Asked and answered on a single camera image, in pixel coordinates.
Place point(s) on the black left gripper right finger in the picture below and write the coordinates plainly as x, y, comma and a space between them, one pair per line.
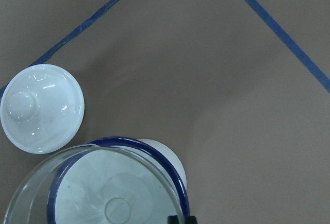
190, 220

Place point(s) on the white ceramic lid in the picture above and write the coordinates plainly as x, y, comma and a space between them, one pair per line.
42, 109

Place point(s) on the clear plastic funnel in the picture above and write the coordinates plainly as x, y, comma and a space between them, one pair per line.
30, 200

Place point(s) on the white enamel mug blue rim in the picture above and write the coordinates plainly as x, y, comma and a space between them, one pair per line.
118, 180

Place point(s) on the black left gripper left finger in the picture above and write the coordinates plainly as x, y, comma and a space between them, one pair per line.
173, 219

